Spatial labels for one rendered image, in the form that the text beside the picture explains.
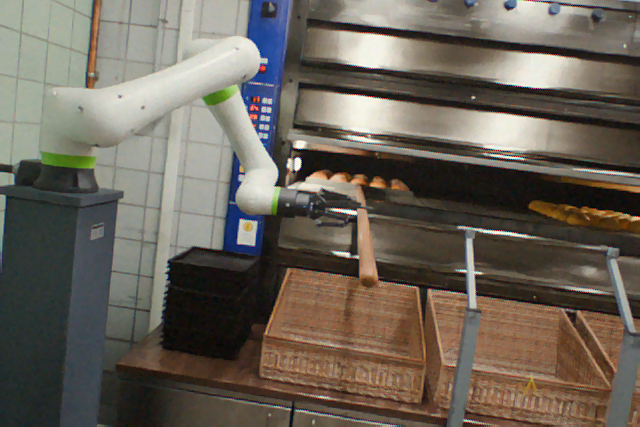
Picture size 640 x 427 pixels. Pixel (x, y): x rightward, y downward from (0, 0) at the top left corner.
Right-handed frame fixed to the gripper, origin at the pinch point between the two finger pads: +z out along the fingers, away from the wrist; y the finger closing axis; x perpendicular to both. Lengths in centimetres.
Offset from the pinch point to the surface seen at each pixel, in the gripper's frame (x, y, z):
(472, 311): 6.8, 24.2, 37.3
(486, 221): -53, 3, 53
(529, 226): -53, 3, 71
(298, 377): -5, 59, -13
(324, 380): -5, 58, -4
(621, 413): 7, 49, 86
